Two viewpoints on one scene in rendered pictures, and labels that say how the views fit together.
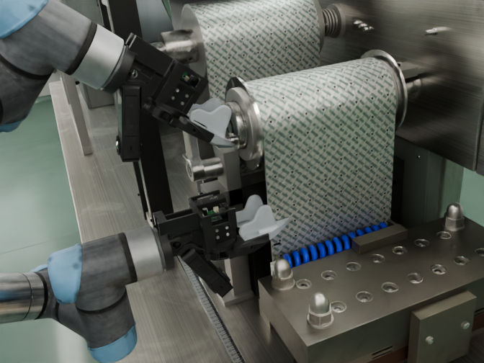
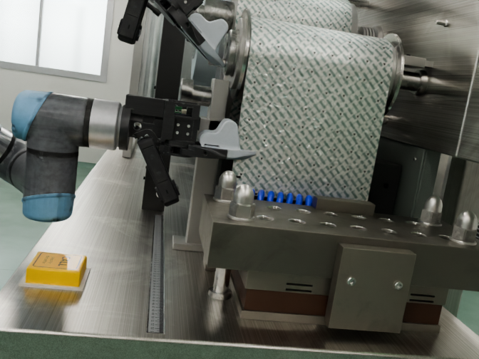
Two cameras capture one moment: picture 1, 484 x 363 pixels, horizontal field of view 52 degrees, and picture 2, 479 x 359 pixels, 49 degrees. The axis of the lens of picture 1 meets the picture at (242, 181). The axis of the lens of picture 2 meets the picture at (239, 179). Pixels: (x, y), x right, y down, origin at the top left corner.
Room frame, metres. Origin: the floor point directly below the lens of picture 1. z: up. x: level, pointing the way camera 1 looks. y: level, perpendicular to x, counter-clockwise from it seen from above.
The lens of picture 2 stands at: (-0.15, -0.20, 1.20)
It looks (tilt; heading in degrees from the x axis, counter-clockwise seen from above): 10 degrees down; 10
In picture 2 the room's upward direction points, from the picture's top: 8 degrees clockwise
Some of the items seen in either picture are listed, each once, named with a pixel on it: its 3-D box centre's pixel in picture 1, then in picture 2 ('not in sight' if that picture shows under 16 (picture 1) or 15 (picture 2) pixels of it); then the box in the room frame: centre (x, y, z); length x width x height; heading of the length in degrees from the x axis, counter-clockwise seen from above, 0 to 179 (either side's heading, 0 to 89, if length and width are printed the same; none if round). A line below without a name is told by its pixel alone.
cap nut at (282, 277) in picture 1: (282, 271); (227, 185); (0.61, -0.05, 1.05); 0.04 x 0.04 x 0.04
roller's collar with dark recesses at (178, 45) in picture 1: (178, 47); (217, 16); (0.96, 0.09, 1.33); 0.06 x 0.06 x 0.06; 20
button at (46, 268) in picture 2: not in sight; (57, 268); (0.50, 0.16, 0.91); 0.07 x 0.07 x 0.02; 20
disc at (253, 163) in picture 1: (243, 124); (239, 54); (0.73, -0.01, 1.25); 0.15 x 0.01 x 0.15; 20
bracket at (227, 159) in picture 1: (225, 227); (198, 164); (0.75, 0.04, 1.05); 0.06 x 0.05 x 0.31; 110
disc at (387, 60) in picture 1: (378, 93); (382, 77); (0.82, -0.25, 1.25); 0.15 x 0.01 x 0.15; 20
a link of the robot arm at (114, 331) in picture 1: (101, 317); (46, 181); (0.60, 0.24, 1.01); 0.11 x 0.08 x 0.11; 51
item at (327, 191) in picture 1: (333, 195); (307, 149); (0.72, -0.15, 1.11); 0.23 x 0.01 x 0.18; 110
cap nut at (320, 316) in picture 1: (320, 307); (243, 201); (0.52, -0.09, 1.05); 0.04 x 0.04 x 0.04
